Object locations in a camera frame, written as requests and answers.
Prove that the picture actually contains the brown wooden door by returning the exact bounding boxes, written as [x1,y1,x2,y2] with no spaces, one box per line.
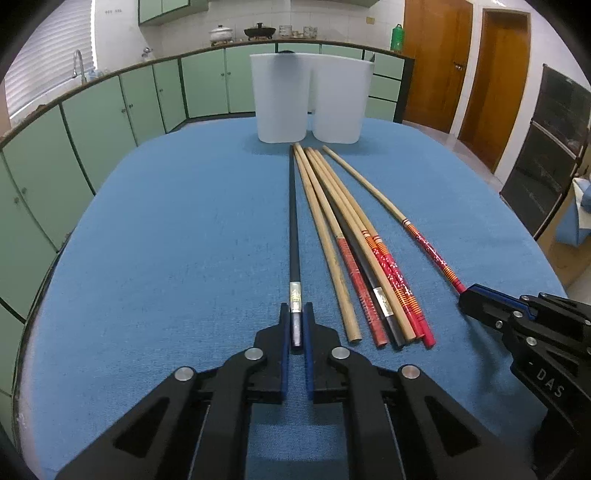
[402,0,474,134]
[457,9,532,174]

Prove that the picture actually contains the pile of bamboo chopsticks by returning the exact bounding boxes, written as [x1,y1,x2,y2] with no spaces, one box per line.
[314,148,437,348]

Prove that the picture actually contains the black glass-door cabinet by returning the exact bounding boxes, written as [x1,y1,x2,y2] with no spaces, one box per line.
[500,65,591,241]

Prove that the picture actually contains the white plastic container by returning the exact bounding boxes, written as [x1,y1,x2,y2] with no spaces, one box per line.
[249,53,309,144]
[307,54,375,144]

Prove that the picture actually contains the blue cloth bundle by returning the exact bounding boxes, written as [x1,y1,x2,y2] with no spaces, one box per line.
[554,178,591,247]

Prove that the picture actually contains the black wok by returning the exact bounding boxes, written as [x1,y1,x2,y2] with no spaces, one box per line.
[244,23,278,42]

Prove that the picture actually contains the green kitchen base cabinets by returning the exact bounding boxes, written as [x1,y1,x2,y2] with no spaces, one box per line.
[0,39,416,407]

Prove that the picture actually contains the wooden chopstick dark red end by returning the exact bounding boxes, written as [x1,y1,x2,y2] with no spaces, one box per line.
[303,147,390,348]

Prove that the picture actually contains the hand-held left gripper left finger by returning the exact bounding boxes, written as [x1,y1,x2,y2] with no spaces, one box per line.
[55,304,291,480]

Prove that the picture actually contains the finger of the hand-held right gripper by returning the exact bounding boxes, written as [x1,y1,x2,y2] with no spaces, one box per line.
[458,284,536,332]
[519,292,591,325]

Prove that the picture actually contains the white window blind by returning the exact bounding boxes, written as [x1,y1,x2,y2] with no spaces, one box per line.
[4,0,98,109]

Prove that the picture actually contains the green kitchen wall cabinets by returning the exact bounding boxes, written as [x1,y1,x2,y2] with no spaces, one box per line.
[139,0,211,26]

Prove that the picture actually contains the wooden chopstick red patterned end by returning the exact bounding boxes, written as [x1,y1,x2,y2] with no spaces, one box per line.
[322,145,467,295]

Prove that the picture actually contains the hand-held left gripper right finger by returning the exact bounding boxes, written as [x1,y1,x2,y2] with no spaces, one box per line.
[304,302,536,480]

